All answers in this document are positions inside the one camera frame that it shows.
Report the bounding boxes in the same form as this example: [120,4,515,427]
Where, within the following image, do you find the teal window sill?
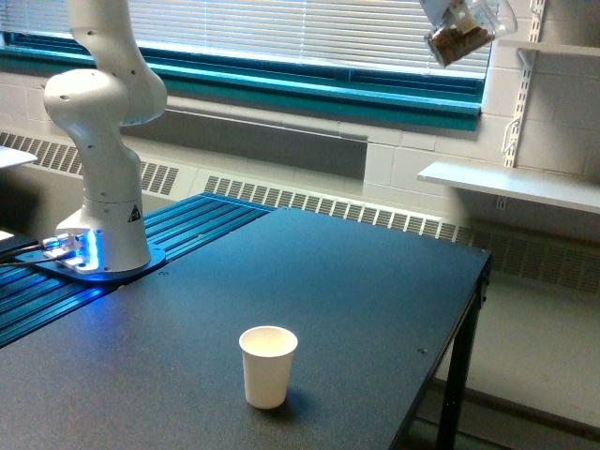
[0,31,484,132]

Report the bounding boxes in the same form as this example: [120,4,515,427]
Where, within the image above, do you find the brown nuts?
[425,26,494,67]

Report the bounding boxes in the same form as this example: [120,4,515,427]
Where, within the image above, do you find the white lower wall shelf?
[417,161,599,214]

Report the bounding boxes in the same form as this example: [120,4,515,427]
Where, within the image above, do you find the white tabletop at left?
[0,146,38,169]

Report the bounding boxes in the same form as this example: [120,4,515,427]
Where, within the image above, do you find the white shelf rail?
[502,0,546,169]

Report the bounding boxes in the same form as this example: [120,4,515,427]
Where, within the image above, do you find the blue aluminium rail platform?
[1,193,271,345]

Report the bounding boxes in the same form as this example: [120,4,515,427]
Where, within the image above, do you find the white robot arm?
[44,1,167,276]

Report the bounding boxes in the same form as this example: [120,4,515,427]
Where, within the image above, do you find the clear plastic cup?
[419,0,518,42]

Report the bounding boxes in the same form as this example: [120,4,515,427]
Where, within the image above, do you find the white upper wall shelf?
[498,39,600,57]

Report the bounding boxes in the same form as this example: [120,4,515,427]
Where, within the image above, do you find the white window blinds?
[1,1,490,86]

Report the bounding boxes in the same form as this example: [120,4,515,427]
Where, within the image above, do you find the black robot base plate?
[34,246,166,284]

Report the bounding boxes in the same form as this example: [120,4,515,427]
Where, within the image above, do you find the black table leg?
[435,264,490,449]

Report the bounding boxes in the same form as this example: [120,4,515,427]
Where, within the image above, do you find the white paper cup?
[239,325,298,410]

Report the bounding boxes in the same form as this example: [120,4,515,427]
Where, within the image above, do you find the white wall shelf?
[498,39,600,57]
[417,161,599,214]

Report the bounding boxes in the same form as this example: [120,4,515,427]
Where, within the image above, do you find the white radiator cover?
[1,132,599,294]

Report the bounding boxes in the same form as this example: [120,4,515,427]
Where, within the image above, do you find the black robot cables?
[0,237,62,268]

